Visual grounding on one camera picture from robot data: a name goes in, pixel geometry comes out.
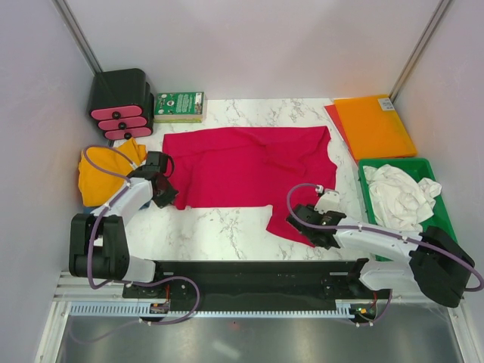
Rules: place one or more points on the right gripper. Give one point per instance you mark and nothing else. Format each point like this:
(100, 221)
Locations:
(311, 208)

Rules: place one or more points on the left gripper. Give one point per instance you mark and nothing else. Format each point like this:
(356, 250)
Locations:
(165, 200)

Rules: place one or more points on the magenta t shirt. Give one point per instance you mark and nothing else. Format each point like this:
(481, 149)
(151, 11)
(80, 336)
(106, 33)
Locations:
(251, 167)

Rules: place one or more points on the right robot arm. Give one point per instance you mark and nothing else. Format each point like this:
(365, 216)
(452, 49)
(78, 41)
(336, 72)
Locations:
(428, 262)

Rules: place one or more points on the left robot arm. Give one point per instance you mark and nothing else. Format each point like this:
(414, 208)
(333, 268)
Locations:
(98, 246)

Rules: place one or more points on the blue folded t shirt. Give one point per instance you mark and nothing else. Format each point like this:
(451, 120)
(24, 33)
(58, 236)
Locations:
(90, 209)

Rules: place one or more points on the white crumpled t shirt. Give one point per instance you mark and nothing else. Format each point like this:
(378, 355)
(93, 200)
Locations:
(398, 201)

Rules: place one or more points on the green white box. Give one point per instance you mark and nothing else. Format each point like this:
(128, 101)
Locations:
(180, 107)

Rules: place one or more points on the black pink drawer organizer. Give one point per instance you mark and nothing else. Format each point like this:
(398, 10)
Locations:
(121, 104)

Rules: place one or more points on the orange plastic folder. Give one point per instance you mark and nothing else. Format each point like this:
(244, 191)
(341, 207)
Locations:
(373, 128)

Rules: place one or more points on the red plastic folder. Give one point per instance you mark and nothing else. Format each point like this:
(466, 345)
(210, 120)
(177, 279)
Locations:
(333, 114)

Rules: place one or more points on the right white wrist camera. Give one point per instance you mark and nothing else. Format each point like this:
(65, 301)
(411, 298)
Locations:
(329, 200)

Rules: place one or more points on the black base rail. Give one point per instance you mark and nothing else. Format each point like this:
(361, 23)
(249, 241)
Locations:
(227, 286)

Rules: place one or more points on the white cable duct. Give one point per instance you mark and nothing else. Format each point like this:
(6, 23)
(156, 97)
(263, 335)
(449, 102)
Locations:
(159, 309)

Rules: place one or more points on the left aluminium corner post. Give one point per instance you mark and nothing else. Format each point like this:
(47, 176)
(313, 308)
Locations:
(78, 35)

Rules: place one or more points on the aluminium corner post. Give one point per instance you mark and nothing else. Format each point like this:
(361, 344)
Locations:
(78, 35)
(437, 17)

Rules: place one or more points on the right aluminium corner post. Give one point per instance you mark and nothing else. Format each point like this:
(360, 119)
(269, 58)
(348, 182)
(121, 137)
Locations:
(437, 17)

